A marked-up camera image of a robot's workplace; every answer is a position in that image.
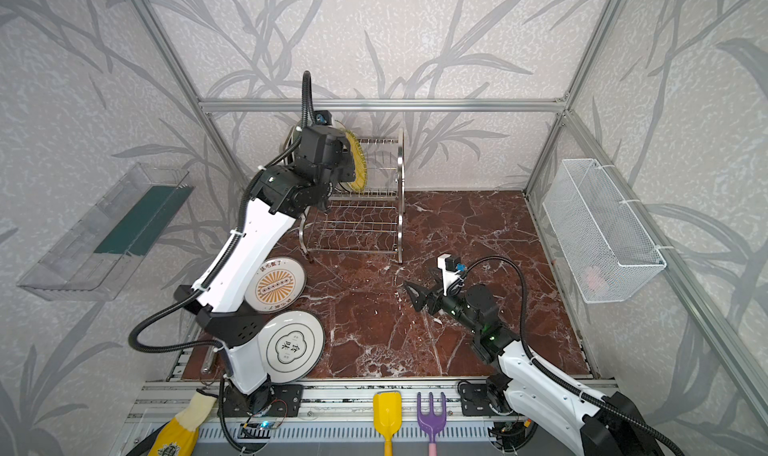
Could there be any steel dish rack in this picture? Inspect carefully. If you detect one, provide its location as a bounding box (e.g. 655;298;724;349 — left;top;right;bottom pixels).
298;129;405;263

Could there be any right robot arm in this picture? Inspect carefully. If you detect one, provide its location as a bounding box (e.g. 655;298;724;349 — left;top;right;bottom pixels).
403;254;683;455

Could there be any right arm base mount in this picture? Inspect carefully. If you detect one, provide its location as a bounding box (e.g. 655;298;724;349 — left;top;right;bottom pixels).
457;380;512;416

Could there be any orange sunburst plate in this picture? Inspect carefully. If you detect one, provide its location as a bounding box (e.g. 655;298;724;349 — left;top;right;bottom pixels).
245;257;307;313

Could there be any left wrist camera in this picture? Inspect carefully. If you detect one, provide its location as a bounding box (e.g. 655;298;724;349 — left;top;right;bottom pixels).
313;110;333;126

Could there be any clear plastic wall shelf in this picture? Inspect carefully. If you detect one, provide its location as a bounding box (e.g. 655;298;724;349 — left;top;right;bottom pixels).
17;163;194;301

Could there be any white plate black emblem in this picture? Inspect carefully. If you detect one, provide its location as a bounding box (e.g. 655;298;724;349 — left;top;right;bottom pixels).
257;311;325;384

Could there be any yellow green woven plate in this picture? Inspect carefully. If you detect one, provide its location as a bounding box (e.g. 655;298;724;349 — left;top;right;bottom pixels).
341;129;368;193

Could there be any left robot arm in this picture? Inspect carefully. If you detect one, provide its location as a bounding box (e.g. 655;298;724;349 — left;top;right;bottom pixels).
128;72;357;395

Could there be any purple toy fork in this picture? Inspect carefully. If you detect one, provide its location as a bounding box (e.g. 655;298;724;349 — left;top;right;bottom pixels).
416;392;448;456

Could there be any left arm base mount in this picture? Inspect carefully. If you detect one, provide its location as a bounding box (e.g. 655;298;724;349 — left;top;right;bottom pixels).
222;383;304;418

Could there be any yellow banana toy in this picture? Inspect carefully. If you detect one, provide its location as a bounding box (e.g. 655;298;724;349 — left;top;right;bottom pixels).
149;392;217;456

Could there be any white wire mesh basket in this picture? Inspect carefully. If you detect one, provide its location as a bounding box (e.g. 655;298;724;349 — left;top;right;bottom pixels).
543;158;667;304

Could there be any yellow toy shovel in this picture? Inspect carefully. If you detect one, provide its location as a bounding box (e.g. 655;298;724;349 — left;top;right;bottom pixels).
373;391;402;456

